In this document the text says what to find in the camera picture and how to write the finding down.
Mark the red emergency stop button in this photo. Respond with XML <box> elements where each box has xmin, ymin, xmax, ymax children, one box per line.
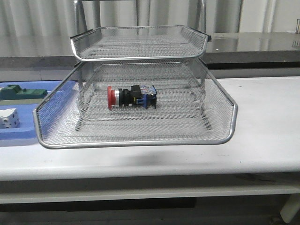
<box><xmin>107</xmin><ymin>85</ymin><xmax>157</xmax><ymax>110</ymax></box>

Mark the silver mesh top tray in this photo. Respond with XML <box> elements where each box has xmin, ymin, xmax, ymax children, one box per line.
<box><xmin>70</xmin><ymin>25</ymin><xmax>210</xmax><ymax>61</ymax></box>

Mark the blue plastic tray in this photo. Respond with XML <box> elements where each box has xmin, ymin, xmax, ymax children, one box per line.
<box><xmin>0</xmin><ymin>81</ymin><xmax>75</xmax><ymax>140</ymax></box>

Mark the green terminal block component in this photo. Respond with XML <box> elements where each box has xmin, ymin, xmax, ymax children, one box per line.
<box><xmin>0</xmin><ymin>85</ymin><xmax>48</xmax><ymax>100</ymax></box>

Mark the white circuit breaker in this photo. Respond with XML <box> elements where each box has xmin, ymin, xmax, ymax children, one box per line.
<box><xmin>0</xmin><ymin>108</ymin><xmax>20</xmax><ymax>129</ymax></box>

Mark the grey stone back counter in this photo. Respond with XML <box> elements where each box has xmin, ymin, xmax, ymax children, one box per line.
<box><xmin>0</xmin><ymin>32</ymin><xmax>300</xmax><ymax>69</ymax></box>

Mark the white table leg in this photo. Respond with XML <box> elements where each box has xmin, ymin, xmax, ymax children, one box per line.
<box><xmin>280</xmin><ymin>194</ymin><xmax>300</xmax><ymax>224</ymax></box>

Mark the grey metal rack frame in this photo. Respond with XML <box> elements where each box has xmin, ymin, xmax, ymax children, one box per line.
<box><xmin>73</xmin><ymin>0</ymin><xmax>212</xmax><ymax>131</ymax></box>

